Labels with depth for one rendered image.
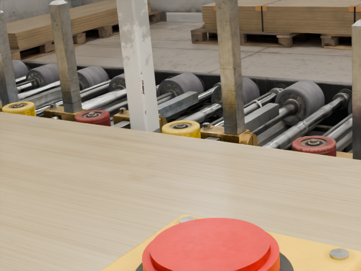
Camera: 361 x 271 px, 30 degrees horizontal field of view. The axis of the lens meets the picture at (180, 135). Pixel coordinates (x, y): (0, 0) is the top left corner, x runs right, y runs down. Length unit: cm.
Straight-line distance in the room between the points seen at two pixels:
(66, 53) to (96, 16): 647
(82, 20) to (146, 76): 660
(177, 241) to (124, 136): 120
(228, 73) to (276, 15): 537
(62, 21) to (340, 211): 99
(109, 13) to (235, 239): 824
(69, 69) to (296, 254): 159
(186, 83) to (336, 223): 117
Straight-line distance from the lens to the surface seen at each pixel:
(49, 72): 245
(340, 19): 654
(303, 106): 185
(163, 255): 19
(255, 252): 19
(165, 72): 224
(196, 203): 105
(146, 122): 148
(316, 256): 21
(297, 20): 674
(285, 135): 160
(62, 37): 176
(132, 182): 115
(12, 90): 199
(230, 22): 144
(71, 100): 179
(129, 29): 144
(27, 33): 744
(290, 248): 22
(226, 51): 146
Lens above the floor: 132
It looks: 18 degrees down
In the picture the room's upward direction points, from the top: 5 degrees counter-clockwise
